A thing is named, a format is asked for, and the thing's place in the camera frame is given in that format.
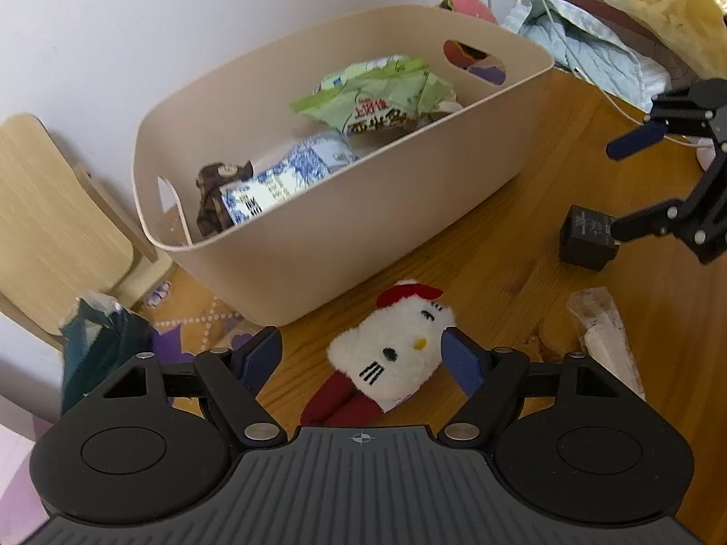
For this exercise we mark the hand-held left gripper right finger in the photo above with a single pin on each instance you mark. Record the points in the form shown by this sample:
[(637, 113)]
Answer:
[(460, 357)]

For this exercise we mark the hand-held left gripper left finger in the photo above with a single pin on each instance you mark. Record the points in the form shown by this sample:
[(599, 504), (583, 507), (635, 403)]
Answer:
[(261, 355)]

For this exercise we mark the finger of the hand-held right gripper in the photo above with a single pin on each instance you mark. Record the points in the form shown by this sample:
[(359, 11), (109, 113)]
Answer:
[(633, 142), (647, 221)]

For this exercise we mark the long black box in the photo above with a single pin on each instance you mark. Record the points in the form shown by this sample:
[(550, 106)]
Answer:
[(588, 235)]

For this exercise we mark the white cat plush toy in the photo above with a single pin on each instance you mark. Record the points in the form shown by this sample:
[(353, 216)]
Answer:
[(397, 346)]

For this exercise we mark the blue white patterned packet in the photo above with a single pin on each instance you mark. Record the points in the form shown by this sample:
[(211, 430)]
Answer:
[(258, 201)]

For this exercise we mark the beige plastic storage basin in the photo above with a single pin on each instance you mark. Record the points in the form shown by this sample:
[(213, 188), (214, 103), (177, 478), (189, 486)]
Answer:
[(363, 227)]

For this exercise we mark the dark brown plush toy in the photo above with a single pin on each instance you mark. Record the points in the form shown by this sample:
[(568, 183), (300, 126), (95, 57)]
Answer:
[(213, 198)]

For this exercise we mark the small clear blue packet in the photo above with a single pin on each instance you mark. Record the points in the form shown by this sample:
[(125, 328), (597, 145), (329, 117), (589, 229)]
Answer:
[(309, 162)]

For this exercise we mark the green snack bag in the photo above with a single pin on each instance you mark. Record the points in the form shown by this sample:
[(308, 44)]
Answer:
[(375, 96)]

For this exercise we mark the white round power strip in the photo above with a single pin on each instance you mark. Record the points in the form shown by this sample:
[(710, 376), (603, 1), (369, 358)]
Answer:
[(707, 156)]

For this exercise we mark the purple floral table mat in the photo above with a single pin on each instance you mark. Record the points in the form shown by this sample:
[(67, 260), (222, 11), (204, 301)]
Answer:
[(193, 318)]

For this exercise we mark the light blue quilt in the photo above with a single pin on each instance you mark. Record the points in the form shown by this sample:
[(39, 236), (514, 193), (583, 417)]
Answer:
[(585, 51)]

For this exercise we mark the clear plastic snack packet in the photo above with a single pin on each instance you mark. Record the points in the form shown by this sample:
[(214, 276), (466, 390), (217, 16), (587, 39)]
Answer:
[(610, 340)]

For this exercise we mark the wooden desk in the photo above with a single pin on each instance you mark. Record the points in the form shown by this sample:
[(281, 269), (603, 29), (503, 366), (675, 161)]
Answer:
[(511, 227)]

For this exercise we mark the pale yellow cushion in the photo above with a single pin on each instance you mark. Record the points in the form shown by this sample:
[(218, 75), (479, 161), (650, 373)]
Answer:
[(670, 5)]

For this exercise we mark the dark green tissue pack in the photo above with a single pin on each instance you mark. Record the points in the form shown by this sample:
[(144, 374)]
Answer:
[(105, 346)]

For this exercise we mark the pink hamburger toy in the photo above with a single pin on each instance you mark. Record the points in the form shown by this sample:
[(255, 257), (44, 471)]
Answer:
[(471, 8)]

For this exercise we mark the light wooden chair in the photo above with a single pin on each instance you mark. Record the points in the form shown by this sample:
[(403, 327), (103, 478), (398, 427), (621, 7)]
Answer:
[(57, 227)]

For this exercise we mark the white purple floral panel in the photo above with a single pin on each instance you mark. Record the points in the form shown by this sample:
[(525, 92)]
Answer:
[(22, 454)]

